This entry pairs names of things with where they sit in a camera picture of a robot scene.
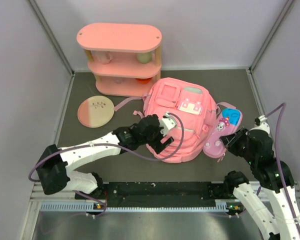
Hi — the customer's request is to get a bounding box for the pink and cream plate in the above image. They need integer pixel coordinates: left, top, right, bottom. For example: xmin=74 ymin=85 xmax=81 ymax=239
xmin=77 ymin=95 xmax=115 ymax=128

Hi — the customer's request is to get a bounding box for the pink cup on shelf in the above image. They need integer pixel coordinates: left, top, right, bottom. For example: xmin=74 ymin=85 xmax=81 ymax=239
xmin=96 ymin=51 xmax=113 ymax=65

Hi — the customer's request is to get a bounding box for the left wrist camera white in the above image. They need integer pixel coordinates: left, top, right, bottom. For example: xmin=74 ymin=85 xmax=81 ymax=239
xmin=159 ymin=112 xmax=178 ymax=137

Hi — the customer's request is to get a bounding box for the pink three-tier shelf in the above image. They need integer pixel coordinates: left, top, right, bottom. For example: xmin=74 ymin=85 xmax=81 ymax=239
xmin=76 ymin=22 xmax=162 ymax=97

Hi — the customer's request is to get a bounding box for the pink school backpack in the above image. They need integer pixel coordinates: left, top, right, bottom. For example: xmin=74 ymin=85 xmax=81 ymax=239
xmin=113 ymin=77 xmax=231 ymax=165

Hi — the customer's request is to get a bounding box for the pink pencil case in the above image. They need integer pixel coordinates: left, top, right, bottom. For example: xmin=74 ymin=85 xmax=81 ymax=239
xmin=203 ymin=108 xmax=243 ymax=159

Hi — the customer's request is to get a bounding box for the orange bowl on lower shelf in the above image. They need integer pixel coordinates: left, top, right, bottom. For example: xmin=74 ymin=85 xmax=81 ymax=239
xmin=135 ymin=77 xmax=152 ymax=84

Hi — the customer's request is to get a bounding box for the grey slotted cable duct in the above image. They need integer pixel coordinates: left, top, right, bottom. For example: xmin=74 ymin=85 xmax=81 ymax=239
xmin=40 ymin=201 xmax=242 ymax=213

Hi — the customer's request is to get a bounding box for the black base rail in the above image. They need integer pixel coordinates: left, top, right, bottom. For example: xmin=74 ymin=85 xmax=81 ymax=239
xmin=74 ymin=181 xmax=243 ymax=208

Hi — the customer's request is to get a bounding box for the pale green cup on shelf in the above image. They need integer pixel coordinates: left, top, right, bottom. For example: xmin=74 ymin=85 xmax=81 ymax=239
xmin=136 ymin=52 xmax=152 ymax=64

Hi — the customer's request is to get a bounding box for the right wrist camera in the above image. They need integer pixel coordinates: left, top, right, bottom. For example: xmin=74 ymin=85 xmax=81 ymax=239
xmin=254 ymin=115 xmax=270 ymax=135

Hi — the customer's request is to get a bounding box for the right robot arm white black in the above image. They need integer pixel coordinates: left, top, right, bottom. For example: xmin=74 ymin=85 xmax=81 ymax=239
xmin=220 ymin=126 xmax=300 ymax=240

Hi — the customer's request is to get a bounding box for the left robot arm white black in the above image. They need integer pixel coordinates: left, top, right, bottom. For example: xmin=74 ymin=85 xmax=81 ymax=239
xmin=36 ymin=114 xmax=177 ymax=199

